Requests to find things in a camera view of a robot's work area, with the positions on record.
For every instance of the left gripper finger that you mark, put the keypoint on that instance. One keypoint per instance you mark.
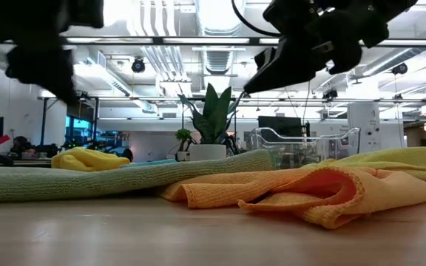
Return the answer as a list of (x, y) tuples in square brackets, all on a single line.
[(39, 64)]

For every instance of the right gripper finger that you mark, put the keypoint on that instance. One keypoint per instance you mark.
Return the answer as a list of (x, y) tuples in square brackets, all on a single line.
[(290, 66), (264, 58)]

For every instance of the yellow microfiber towel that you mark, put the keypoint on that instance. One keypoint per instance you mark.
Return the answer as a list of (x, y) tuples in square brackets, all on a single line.
[(87, 160), (401, 164)]

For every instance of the green microfiber towel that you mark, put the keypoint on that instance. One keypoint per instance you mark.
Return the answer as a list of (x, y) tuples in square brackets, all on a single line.
[(87, 181)]

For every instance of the blue microfiber towel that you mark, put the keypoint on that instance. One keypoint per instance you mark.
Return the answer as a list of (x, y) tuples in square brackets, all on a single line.
[(150, 163)]

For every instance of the orange microfiber towel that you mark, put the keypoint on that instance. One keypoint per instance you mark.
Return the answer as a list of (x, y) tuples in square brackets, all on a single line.
[(309, 199)]

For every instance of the snake plant in white pot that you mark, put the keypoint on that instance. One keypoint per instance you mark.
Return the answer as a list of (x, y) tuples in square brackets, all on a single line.
[(213, 114)]

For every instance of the person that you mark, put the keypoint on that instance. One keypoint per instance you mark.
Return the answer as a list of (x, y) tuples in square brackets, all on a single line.
[(20, 142), (128, 154)]

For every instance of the clear plastic bin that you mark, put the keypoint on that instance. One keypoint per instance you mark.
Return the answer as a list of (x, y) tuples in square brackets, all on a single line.
[(309, 149)]

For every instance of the white column unit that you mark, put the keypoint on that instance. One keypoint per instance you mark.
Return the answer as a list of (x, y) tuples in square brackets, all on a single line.
[(364, 125)]

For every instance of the small green potted plant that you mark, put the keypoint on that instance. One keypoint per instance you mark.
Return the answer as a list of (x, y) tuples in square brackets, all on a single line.
[(183, 134)]

